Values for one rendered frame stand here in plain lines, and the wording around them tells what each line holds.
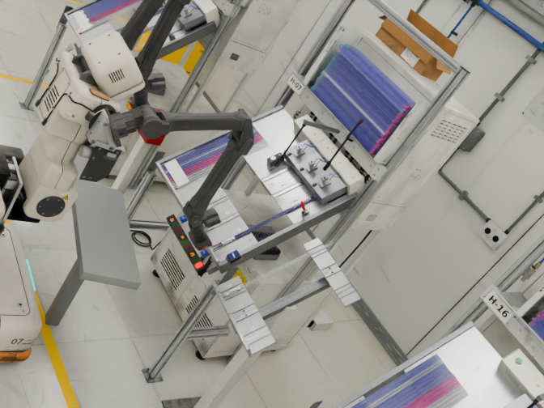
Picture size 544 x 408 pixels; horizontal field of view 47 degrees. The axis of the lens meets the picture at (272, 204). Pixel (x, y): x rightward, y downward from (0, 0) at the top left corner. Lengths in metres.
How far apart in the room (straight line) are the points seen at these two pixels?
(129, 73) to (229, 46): 1.75
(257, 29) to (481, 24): 1.47
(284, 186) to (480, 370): 1.16
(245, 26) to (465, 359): 2.33
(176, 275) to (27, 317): 1.01
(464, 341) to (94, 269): 1.43
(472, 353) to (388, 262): 2.06
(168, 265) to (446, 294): 1.83
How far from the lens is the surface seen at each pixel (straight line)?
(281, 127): 3.15
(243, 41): 3.92
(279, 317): 2.56
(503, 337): 2.64
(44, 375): 2.89
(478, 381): 2.46
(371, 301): 4.55
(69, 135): 2.31
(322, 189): 2.80
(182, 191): 2.95
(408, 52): 3.20
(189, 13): 3.76
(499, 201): 4.10
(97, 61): 2.21
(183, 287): 3.36
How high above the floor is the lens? 2.15
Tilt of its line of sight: 25 degrees down
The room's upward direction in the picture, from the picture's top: 36 degrees clockwise
